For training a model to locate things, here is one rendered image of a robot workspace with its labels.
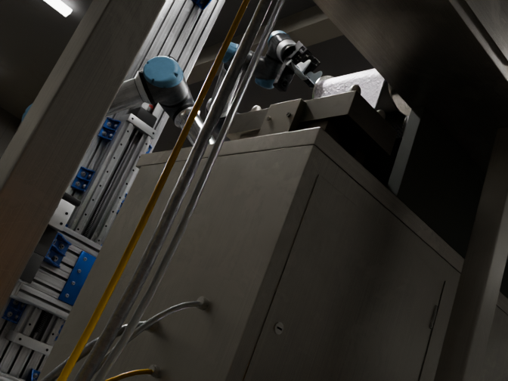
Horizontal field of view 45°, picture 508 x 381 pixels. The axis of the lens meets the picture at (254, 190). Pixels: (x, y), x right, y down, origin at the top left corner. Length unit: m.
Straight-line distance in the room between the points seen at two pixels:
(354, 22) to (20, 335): 1.51
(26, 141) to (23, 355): 1.73
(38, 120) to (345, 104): 0.75
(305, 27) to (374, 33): 3.74
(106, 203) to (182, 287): 1.16
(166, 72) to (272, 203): 0.93
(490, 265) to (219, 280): 0.54
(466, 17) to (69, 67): 0.79
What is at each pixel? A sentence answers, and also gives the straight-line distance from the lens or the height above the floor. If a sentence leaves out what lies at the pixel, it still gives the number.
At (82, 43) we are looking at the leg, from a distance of 0.70.
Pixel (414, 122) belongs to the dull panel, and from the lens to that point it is 1.45.
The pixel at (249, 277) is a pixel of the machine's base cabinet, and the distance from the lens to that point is 1.09.
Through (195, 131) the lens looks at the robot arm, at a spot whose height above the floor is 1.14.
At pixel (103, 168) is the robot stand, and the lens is 2.34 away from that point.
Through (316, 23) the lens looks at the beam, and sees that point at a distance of 4.95.
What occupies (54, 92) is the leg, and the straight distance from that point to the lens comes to 0.67.
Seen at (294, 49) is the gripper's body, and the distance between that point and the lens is 2.04.
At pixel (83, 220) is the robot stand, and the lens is 2.28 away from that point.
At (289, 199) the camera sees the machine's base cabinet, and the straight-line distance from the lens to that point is 1.12.
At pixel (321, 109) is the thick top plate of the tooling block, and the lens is 1.31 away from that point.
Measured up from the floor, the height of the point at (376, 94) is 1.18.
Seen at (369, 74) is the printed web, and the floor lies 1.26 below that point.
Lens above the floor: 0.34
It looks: 20 degrees up
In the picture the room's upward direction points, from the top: 22 degrees clockwise
